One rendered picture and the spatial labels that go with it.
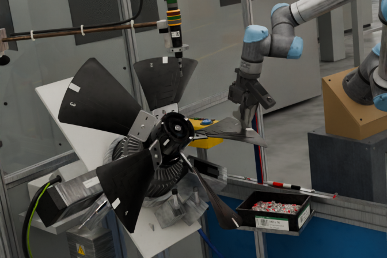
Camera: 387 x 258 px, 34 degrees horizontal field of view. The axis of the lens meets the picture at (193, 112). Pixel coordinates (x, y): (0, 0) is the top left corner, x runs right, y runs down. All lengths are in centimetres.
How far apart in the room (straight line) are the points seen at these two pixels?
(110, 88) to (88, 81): 7
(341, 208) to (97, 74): 95
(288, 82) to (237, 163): 317
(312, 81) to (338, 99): 438
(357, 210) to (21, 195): 126
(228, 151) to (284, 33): 139
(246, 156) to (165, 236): 149
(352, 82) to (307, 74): 430
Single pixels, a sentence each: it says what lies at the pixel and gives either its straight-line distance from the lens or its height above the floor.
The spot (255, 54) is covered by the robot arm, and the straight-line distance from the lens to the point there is 210.
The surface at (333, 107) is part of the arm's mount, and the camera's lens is 248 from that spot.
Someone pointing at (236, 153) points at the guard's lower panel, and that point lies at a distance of 347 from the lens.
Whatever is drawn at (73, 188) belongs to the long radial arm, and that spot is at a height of 112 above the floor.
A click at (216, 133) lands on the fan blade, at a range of 213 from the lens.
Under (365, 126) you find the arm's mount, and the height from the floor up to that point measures 104.
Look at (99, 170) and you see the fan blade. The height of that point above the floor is 120.
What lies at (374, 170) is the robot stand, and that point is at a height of 90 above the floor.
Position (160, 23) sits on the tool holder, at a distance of 203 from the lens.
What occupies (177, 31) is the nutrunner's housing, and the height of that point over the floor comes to 151.
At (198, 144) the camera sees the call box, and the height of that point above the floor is 100.
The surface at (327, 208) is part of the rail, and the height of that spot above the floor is 82.
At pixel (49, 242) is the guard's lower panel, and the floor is 67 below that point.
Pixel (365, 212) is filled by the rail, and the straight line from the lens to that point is 224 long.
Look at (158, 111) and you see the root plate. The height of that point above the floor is 125.
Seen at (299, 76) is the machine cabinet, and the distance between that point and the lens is 668.
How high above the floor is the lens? 177
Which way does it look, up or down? 15 degrees down
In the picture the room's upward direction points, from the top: 7 degrees counter-clockwise
